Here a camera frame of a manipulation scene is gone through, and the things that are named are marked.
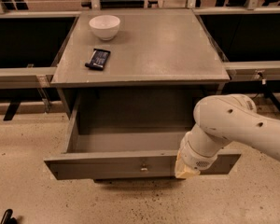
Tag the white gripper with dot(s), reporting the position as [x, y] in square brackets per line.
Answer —
[194, 159]

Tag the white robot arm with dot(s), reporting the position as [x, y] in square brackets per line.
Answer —
[220, 120]

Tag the black object bottom left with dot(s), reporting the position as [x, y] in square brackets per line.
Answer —
[8, 218]

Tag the grey right rail beam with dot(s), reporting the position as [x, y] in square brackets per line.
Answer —
[252, 71]

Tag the grey drawer cabinet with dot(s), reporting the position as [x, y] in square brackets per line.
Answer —
[154, 49]

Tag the white ceramic bowl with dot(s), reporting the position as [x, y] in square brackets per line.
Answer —
[105, 27]

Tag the grey rail beam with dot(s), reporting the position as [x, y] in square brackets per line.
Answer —
[21, 78]
[252, 71]

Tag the grey top drawer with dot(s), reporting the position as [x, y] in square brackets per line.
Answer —
[124, 133]

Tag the grey left rail beam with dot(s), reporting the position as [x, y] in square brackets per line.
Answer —
[21, 78]

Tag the dark blue snack bar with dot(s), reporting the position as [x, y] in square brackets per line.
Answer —
[98, 59]

